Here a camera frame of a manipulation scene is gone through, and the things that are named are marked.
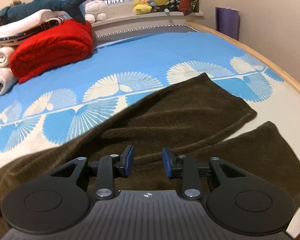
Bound white window sill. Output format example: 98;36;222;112
91;11;205;28

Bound white quilt with dark trim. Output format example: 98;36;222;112
0;9;72;47

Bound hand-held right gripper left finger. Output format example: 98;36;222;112
50;145;136;201

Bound olive brown ribbed pants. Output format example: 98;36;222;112
0;72;300;240

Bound purple paper bag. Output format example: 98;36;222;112
215;7;240;41

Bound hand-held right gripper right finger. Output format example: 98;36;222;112
162;147;243;201

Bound dark teal shark plush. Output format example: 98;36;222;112
0;0;93;25

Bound red folded blanket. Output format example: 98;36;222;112
9;19;94;84

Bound white round plush toy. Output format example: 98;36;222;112
84;0;108;23

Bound blue fan-patterned bed sheet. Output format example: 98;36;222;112
0;31;300;173

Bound grey mattress with stitched edge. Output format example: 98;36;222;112
93;23;199;48

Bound yellow duck plush toy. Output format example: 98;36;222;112
132;0;153;15

